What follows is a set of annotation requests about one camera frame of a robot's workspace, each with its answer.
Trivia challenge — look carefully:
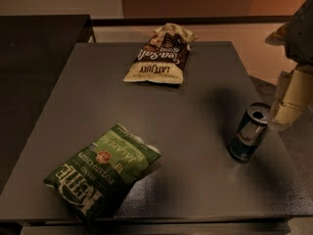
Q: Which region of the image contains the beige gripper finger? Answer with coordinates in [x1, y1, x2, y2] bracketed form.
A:
[268, 64, 313, 131]

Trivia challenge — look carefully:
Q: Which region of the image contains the brown Late July chip bag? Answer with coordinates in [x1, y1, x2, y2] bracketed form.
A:
[123, 23, 198, 84]

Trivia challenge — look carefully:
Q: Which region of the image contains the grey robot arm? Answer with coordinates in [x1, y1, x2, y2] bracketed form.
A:
[265, 0, 313, 131]

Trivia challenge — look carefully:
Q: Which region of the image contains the green jalapeno Kettle chip bag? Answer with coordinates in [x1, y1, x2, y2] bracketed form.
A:
[44, 123, 160, 224]

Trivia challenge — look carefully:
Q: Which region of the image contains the blue silver energy drink can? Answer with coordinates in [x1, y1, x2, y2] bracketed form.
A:
[228, 102, 271, 163]

